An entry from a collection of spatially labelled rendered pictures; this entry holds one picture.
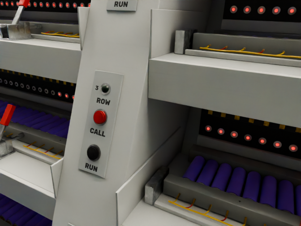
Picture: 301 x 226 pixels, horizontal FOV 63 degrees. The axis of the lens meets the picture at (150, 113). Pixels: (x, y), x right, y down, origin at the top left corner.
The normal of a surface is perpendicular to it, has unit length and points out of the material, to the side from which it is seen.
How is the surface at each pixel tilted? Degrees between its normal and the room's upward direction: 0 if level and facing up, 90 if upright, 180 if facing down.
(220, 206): 111
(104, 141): 90
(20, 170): 21
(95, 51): 90
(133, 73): 90
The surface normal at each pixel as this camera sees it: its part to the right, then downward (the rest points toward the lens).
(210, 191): 0.04, -0.92
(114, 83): -0.42, -0.02
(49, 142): -0.44, 0.33
